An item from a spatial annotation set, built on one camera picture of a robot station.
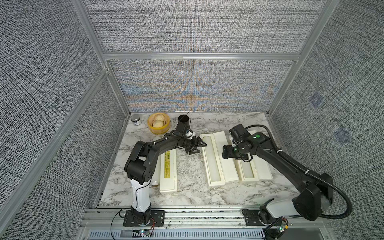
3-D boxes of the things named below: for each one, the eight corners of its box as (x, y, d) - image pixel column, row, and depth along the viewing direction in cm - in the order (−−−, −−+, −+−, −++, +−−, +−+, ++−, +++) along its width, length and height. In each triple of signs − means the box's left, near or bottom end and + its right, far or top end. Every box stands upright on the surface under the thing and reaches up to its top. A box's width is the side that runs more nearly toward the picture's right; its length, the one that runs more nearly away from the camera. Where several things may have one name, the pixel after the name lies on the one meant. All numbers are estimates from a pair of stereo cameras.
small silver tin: (129, 120, 119) (126, 114, 114) (136, 115, 122) (134, 110, 117) (136, 127, 114) (134, 122, 109) (144, 123, 117) (142, 118, 112)
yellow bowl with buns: (147, 134, 109) (145, 129, 104) (151, 118, 119) (149, 112, 114) (168, 134, 109) (167, 129, 104) (170, 118, 119) (169, 112, 114)
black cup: (178, 128, 112) (178, 120, 105) (179, 122, 116) (178, 114, 109) (188, 128, 112) (188, 120, 105) (188, 122, 116) (188, 114, 109)
